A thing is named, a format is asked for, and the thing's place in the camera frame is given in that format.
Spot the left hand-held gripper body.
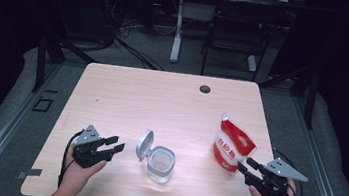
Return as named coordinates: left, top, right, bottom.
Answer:
left=69, top=123, right=117, bottom=173

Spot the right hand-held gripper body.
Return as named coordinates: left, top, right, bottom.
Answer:
left=242, top=153, right=311, bottom=196

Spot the red and white spout pouch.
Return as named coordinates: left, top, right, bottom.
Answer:
left=209, top=111, right=261, bottom=176

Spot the clear jar with grey lid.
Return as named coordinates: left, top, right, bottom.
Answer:
left=131, top=127, right=180, bottom=186

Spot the person's left hand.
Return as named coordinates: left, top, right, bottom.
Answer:
left=57, top=144, right=109, bottom=196

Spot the grey tape piece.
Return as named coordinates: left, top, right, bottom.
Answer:
left=15, top=165, right=44, bottom=183

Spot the black metal stand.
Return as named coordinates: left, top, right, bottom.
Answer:
left=30, top=29, right=101, bottom=101
left=253, top=59, right=321, bottom=131

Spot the black table grommet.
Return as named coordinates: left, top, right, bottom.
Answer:
left=198, top=84, right=212, bottom=95

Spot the short white desk foot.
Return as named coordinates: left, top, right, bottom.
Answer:
left=245, top=54, right=259, bottom=74

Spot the tall white desk leg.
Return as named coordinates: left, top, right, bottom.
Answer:
left=169, top=0, right=187, bottom=64

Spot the black folding chair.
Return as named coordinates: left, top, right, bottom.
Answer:
left=198, top=0, right=288, bottom=85

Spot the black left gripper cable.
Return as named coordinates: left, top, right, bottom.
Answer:
left=57, top=129, right=85, bottom=191

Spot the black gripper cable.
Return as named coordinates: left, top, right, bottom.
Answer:
left=57, top=129, right=85, bottom=191
left=265, top=146, right=311, bottom=196

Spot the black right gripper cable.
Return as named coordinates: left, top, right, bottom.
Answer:
left=265, top=146, right=311, bottom=196

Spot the aluminium floor rail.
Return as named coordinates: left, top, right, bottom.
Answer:
left=0, top=55, right=64, bottom=196
left=279, top=93, right=349, bottom=196

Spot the bundle of black floor cables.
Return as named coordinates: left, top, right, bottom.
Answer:
left=92, top=0, right=174, bottom=73

